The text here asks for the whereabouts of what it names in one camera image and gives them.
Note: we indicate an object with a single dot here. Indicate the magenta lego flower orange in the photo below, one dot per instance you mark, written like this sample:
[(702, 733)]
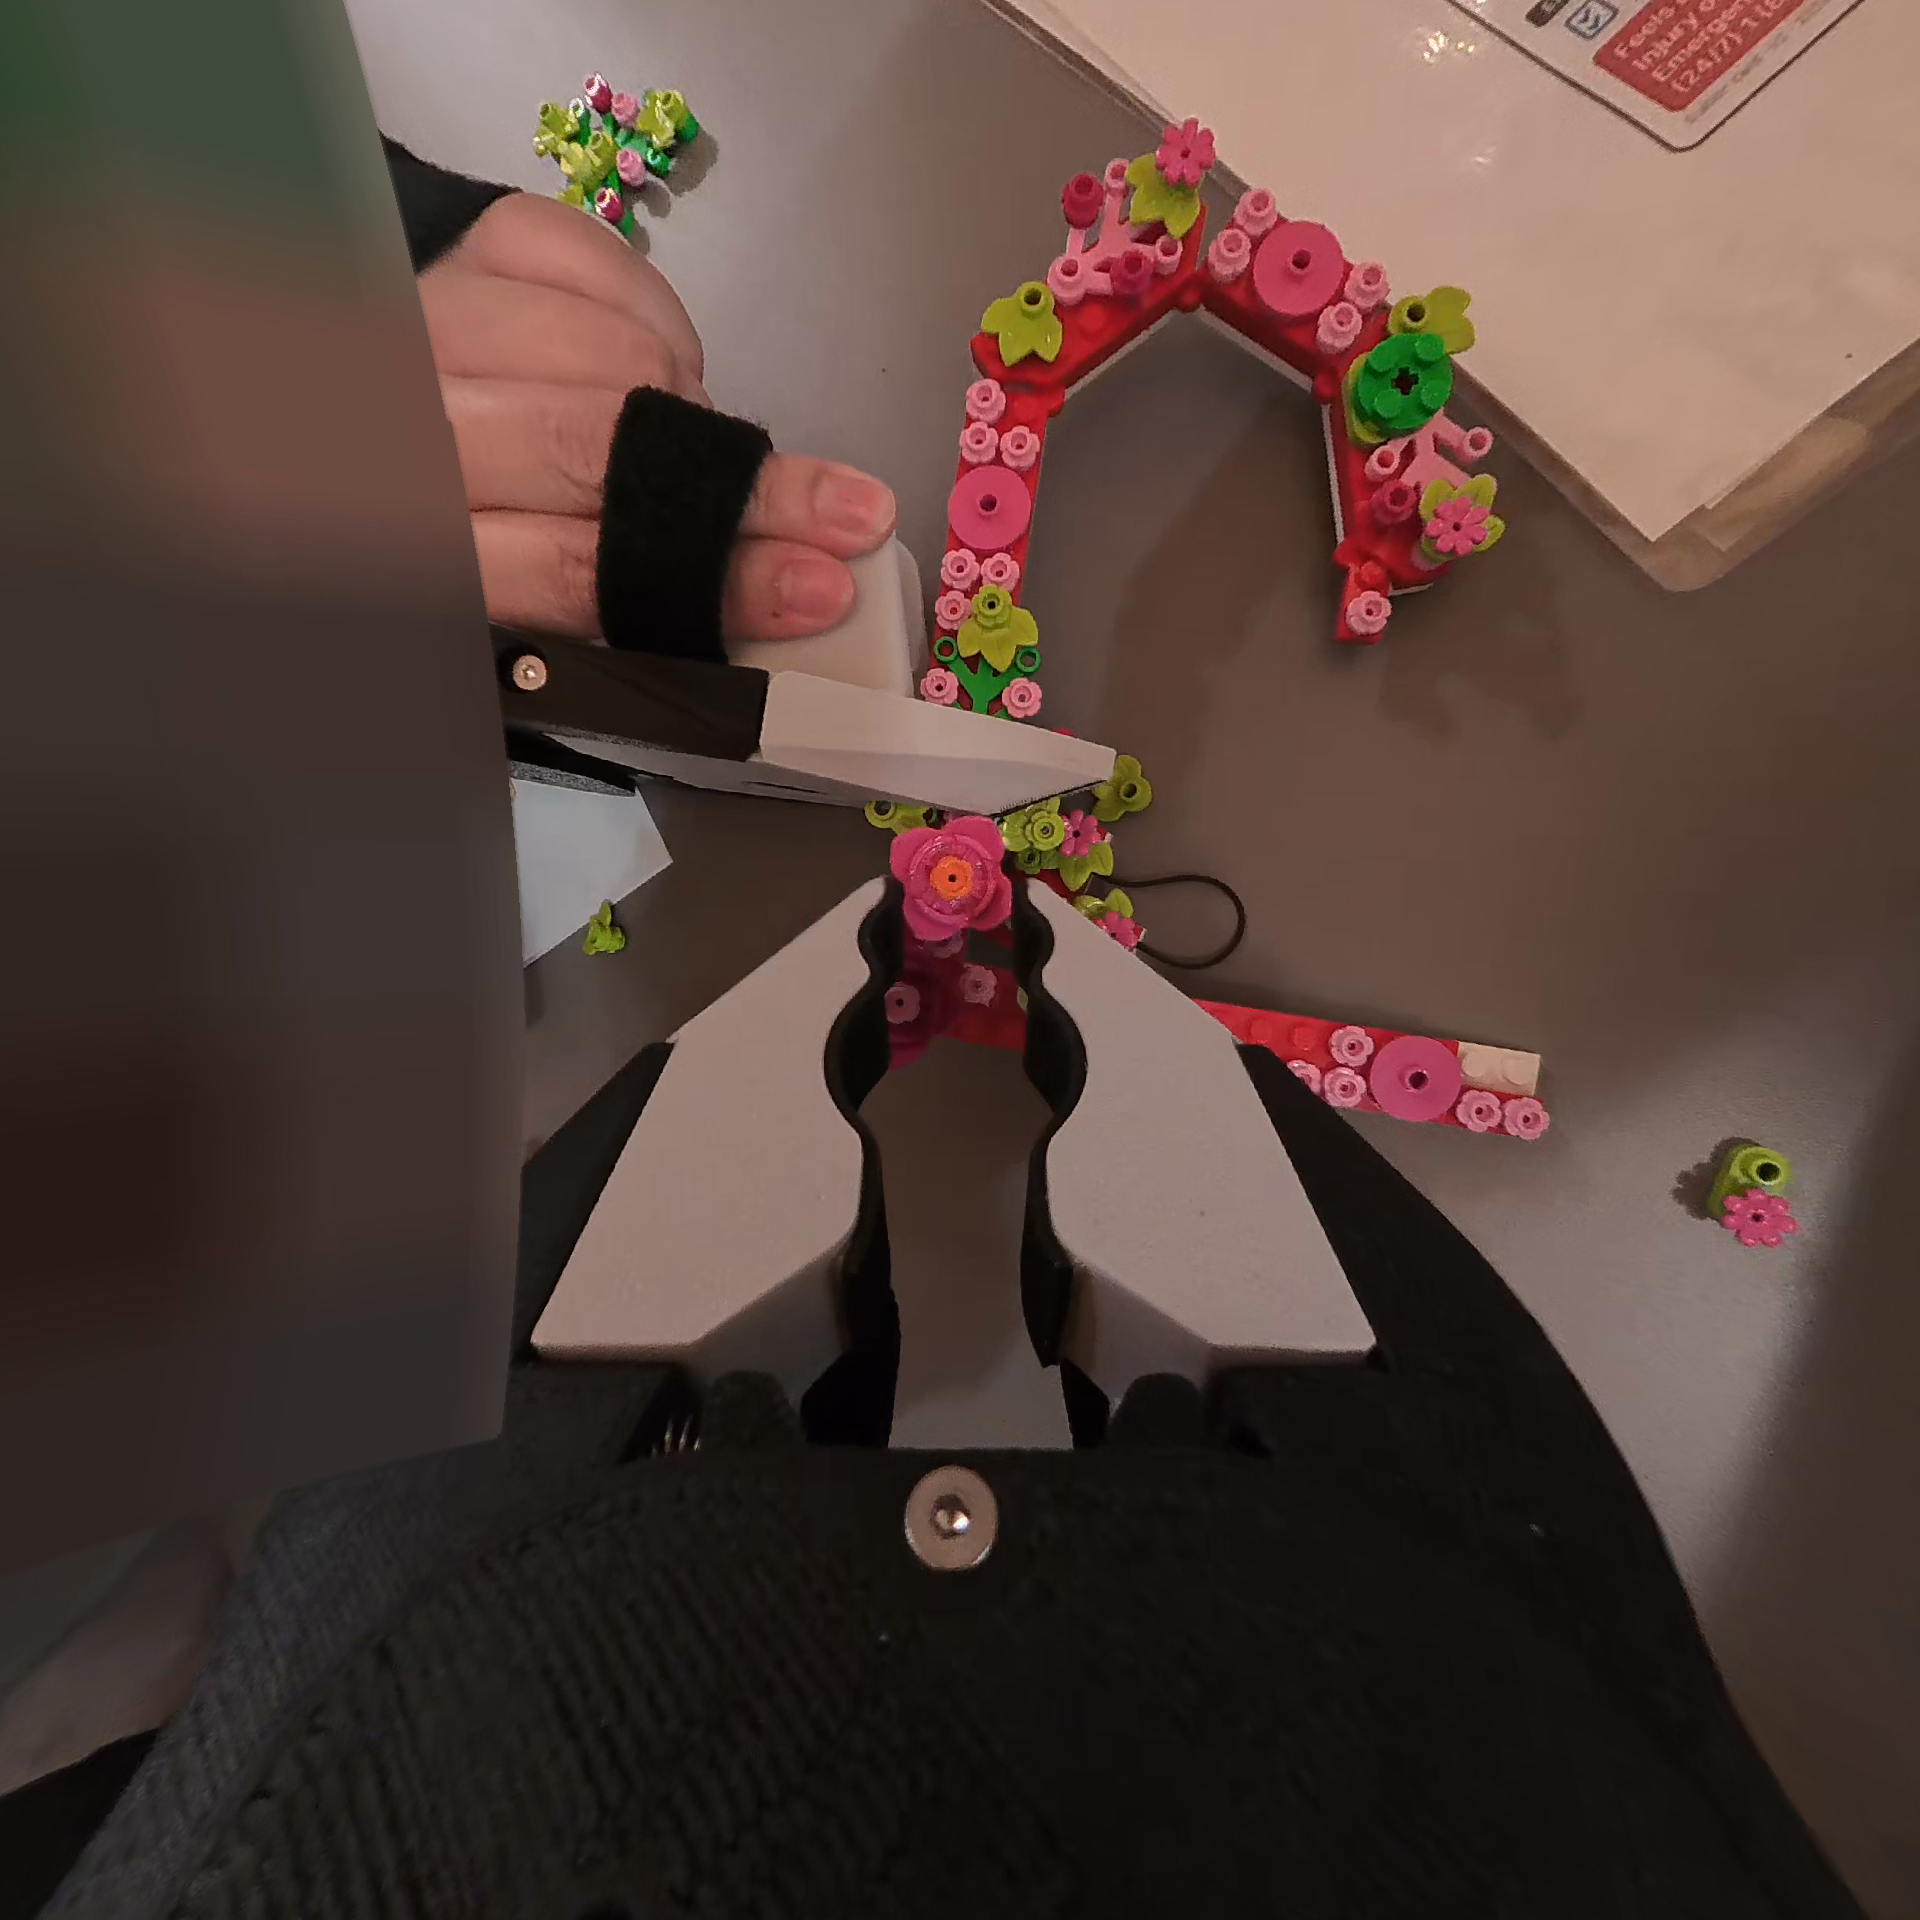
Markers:
[(944, 878)]

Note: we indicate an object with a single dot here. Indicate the red lego segment green round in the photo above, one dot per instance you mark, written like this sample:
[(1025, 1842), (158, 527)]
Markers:
[(1403, 382)]

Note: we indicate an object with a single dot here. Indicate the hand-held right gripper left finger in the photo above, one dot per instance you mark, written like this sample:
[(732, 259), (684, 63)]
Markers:
[(705, 1185)]

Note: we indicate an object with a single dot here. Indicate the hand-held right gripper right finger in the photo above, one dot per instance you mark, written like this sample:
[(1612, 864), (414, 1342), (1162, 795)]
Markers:
[(1184, 1185)]

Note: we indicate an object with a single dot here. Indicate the lego instruction booklet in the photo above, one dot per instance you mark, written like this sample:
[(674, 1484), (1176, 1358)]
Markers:
[(584, 870)]

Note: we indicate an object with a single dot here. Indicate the red angled lego flower frame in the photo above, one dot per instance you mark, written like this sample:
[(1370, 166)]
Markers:
[(990, 511)]

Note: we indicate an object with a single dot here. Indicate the black elastic band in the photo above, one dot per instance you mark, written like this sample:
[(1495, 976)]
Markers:
[(1240, 912)]

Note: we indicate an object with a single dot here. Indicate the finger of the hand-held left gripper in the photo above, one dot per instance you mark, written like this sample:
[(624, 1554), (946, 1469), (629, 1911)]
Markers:
[(931, 743)]

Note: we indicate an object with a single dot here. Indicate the red lego arch pink disc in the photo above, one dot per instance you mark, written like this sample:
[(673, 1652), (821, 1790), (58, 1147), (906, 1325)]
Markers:
[(1299, 262)]

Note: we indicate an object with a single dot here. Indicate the pile of small lego pieces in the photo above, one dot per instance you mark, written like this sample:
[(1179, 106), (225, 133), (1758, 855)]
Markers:
[(614, 151)]

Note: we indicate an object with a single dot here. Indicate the white paper sheet at left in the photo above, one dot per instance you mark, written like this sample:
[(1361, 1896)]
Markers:
[(1501, 225)]

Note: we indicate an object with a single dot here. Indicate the person's left hand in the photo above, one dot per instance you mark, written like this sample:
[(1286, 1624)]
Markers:
[(555, 360)]

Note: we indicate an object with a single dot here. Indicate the pink flower on lime stud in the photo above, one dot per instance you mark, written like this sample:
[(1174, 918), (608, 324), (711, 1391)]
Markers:
[(1753, 1172)]

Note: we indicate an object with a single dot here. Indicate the lime lego leaf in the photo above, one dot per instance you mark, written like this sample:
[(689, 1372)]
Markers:
[(1112, 909), (602, 933)]

